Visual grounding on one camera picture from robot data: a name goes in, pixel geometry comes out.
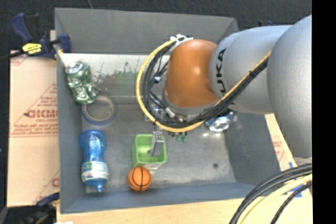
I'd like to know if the crushed green drink can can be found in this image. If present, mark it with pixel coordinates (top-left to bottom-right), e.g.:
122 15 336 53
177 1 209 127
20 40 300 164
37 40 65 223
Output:
65 61 100 106

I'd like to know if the grey metal bin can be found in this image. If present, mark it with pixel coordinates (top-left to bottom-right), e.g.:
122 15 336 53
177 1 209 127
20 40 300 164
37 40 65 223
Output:
54 7 282 215

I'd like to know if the green square plastic cup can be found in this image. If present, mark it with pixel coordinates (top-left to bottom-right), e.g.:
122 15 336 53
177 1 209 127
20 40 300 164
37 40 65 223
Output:
132 133 168 169

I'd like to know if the small orange basketball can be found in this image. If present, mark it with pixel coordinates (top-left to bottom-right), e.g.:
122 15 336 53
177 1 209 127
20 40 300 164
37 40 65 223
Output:
127 166 152 193

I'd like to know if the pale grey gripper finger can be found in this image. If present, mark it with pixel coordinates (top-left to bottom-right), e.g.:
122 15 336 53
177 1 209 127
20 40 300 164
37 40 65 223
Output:
148 131 165 157

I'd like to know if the blue tape ring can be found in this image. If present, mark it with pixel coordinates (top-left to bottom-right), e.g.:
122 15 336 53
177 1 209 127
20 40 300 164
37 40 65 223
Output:
80 95 118 127

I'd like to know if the brown cardboard board, red print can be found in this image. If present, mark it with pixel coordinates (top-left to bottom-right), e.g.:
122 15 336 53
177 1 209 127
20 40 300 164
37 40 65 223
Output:
6 30 60 208

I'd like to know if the crushed blue and silver can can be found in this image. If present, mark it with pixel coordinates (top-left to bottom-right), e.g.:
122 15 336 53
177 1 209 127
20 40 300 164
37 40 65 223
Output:
205 111 235 132

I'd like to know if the blue plastic bottle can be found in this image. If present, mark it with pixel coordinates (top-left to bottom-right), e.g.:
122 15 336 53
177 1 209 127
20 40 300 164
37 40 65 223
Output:
78 129 110 194

